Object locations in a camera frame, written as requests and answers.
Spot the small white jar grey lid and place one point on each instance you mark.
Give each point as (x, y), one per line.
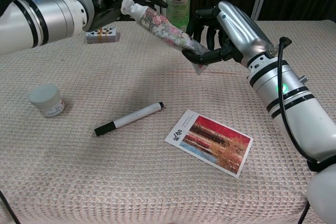
(46, 100)

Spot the beige waffle-weave tablecloth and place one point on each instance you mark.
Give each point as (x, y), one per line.
(147, 182)

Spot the floral tube with white cap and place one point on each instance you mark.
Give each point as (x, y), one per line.
(162, 26)

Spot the playing card deck with rubber band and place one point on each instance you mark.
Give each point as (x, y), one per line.
(102, 36)

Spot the red picture postcard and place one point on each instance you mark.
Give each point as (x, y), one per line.
(210, 140)

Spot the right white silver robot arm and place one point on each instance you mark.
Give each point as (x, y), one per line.
(302, 119)

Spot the white marker with black cap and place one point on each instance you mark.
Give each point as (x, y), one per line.
(131, 117)

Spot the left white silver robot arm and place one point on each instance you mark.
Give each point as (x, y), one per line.
(39, 22)

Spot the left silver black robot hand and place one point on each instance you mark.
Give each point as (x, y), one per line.
(105, 3)

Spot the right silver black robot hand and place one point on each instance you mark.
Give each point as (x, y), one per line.
(241, 27)

